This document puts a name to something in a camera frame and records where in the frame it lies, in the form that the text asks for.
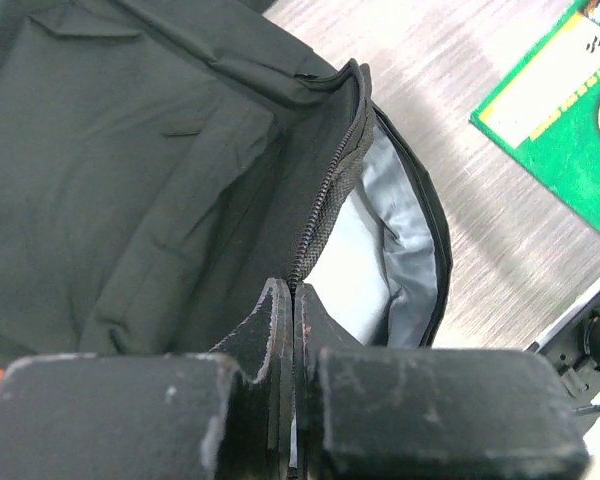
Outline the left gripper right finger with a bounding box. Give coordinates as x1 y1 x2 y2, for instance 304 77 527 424
294 284 589 479

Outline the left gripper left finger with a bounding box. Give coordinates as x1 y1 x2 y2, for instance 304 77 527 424
0 279 293 479

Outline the black student backpack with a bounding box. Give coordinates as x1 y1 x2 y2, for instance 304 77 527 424
0 1 452 369

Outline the green white book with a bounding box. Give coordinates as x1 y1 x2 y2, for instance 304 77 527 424
470 1 600 234

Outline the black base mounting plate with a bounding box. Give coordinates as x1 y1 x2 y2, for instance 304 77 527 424
527 277 600 423

